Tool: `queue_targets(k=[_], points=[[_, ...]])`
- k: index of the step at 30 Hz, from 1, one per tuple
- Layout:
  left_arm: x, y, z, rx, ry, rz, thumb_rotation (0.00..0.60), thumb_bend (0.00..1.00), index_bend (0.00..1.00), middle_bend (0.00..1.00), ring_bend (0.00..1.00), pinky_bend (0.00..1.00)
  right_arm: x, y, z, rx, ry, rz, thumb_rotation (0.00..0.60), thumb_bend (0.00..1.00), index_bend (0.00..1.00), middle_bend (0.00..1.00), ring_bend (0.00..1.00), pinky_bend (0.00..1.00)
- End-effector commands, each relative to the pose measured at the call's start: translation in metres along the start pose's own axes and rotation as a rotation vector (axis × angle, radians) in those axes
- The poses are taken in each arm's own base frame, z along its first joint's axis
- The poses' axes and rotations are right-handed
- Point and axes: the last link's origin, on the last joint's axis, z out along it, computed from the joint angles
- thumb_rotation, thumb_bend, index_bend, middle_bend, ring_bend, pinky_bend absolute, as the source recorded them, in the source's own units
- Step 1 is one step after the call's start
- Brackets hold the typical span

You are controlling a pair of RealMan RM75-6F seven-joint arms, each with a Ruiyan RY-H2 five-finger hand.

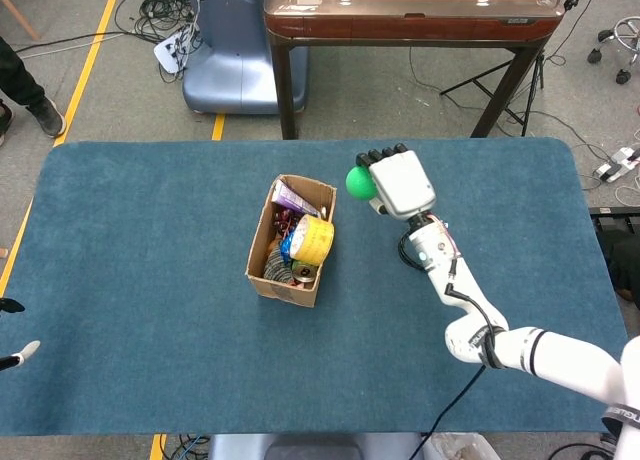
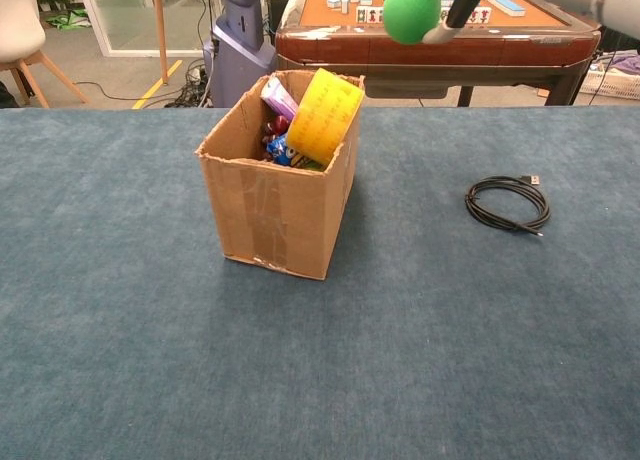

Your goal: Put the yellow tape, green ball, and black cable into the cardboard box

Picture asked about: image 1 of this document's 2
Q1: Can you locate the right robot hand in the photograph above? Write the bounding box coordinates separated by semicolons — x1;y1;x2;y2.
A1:
355;142;437;222

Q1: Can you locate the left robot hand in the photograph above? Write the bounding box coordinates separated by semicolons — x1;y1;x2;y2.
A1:
0;297;42;372

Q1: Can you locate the green ball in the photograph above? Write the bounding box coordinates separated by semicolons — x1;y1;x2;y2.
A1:
345;165;377;201

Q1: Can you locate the black cable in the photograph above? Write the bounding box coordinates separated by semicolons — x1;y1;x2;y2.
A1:
397;220;450;271

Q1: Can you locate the yellow tape roll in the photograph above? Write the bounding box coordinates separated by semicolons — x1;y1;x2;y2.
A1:
288;214;335;266

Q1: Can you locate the blue-grey own robot base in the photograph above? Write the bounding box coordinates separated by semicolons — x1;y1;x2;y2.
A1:
207;432;426;460

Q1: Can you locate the black-and-white striped cloth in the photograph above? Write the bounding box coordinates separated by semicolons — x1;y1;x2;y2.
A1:
263;244;295;282

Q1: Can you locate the brown cardboard box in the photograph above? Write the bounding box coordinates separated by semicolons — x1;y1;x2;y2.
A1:
244;173;338;309

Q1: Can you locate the purple snack packet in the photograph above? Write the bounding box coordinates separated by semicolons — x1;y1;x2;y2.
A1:
271;175;320;217

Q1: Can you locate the dark red grape bunch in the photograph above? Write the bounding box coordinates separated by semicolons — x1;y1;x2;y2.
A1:
272;204;303;231

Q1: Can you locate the green drink can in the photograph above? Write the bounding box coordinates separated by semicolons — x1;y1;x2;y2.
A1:
290;261;322;285

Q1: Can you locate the blue snack bag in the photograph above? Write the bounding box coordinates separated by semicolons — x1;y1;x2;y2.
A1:
279;229;301;264

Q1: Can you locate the blue felt table mat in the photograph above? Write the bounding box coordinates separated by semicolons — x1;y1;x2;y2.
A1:
0;137;640;437

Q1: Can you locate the brown mahjong table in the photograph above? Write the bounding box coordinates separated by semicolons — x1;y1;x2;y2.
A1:
263;0;566;140

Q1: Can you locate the black tripod stand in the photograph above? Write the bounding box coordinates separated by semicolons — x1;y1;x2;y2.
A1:
439;0;589;139

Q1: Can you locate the grey shoe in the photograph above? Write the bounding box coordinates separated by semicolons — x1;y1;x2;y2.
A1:
0;102;15;147
25;97;67;139

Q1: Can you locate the white power strip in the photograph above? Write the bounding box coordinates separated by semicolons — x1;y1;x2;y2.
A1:
593;147;640;183
153;29;196;75

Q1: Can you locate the black bag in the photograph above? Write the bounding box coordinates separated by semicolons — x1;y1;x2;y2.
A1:
589;207;640;301

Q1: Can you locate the person's black trouser leg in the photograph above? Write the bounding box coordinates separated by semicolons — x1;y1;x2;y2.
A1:
0;35;49;107

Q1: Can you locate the clear plastic bag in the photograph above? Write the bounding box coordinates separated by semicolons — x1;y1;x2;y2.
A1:
422;432;501;460

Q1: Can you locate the chrome stool caster base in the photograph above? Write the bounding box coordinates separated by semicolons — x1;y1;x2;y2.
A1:
587;17;640;85

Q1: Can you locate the wooden-legged chair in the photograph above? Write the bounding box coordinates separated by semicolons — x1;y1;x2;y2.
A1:
0;0;56;41

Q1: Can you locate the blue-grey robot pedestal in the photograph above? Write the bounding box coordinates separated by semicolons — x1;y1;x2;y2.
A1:
182;0;310;115

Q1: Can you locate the tangle of black floor cables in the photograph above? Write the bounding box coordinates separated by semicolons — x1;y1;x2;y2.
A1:
114;0;201;84

